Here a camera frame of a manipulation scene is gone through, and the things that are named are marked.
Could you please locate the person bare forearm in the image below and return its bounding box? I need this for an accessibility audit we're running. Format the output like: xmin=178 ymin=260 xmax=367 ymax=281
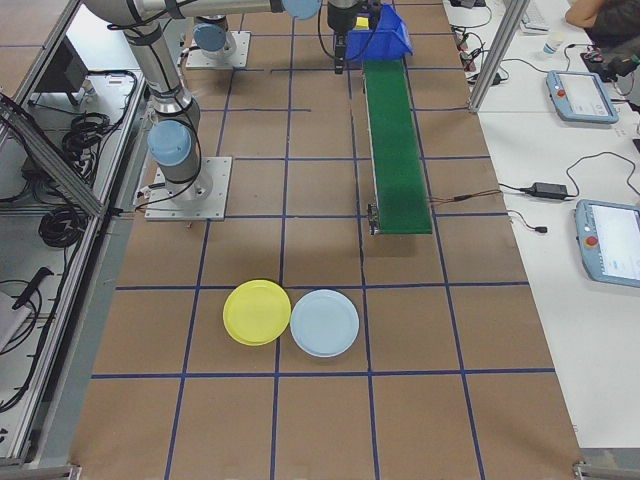
xmin=564 ymin=0 xmax=640 ymax=27

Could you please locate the light blue plate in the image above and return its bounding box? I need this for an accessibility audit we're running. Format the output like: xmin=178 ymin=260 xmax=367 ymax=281
xmin=289 ymin=288 xmax=361 ymax=359

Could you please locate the yellow plate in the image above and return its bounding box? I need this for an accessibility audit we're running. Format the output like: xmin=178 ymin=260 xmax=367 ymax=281
xmin=222 ymin=279 xmax=293 ymax=347

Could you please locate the blue plastic storage bin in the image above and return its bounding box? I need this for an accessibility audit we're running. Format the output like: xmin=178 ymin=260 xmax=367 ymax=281
xmin=347 ymin=3 xmax=416 ymax=64

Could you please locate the green conveyor belt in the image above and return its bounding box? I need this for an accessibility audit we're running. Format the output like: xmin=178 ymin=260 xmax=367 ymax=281
xmin=362 ymin=59 xmax=435 ymax=238

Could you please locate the white keyboard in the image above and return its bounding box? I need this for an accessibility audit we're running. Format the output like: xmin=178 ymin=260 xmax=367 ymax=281
xmin=519 ymin=0 xmax=551 ymax=35

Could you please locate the white paper cup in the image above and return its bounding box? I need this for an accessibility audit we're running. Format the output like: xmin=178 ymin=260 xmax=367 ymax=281
xmin=542 ymin=32 xmax=566 ymax=62

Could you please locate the black power adapter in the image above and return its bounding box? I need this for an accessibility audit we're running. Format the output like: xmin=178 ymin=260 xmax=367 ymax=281
xmin=531 ymin=181 xmax=570 ymax=200

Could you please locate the light blue teach pendant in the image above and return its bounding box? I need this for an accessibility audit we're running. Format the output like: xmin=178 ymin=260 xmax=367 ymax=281
xmin=573 ymin=198 xmax=640 ymax=290
xmin=545 ymin=69 xmax=621 ymax=126

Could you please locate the black box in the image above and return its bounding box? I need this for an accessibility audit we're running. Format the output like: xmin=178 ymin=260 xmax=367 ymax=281
xmin=30 ymin=34 xmax=92 ymax=107

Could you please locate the person dark clothing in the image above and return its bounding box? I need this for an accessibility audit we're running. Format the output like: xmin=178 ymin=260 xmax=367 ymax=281
xmin=583 ymin=22 xmax=640 ymax=51

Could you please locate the black electronic device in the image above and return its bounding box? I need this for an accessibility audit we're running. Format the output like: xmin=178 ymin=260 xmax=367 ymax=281
xmin=579 ymin=45 xmax=640 ymax=84

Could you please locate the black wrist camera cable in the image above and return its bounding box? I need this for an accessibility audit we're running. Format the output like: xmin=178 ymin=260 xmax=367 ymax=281
xmin=317 ymin=12 xmax=382 ymax=65

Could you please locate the white square base plate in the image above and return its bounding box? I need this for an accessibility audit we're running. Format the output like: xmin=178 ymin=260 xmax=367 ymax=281
xmin=144 ymin=156 xmax=234 ymax=222
xmin=185 ymin=30 xmax=252 ymax=69

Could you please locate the aluminium profile post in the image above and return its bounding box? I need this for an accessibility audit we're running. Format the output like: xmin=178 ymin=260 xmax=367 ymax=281
xmin=467 ymin=0 xmax=532 ymax=115

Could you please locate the red and black wire pair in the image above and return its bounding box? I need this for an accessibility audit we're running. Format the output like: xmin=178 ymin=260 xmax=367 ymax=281
xmin=427 ymin=189 xmax=503 ymax=206

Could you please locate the black adapter cable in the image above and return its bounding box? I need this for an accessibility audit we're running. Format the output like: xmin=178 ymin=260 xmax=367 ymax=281
xmin=499 ymin=151 xmax=640 ymax=201

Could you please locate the black cable with plug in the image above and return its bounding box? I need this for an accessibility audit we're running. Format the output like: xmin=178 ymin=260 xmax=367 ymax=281
xmin=507 ymin=209 xmax=549 ymax=235

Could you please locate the black cable coil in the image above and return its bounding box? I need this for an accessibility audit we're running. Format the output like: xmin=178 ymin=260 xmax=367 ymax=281
xmin=38 ymin=204 xmax=84 ymax=249
xmin=62 ymin=112 xmax=126 ymax=156

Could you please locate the metal bar frame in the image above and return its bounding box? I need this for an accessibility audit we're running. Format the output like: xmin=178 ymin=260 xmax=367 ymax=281
xmin=0 ymin=0 xmax=151 ymax=469

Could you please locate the black handle tool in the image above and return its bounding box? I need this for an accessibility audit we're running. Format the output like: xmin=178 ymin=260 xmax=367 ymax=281
xmin=12 ymin=267 xmax=55 ymax=309

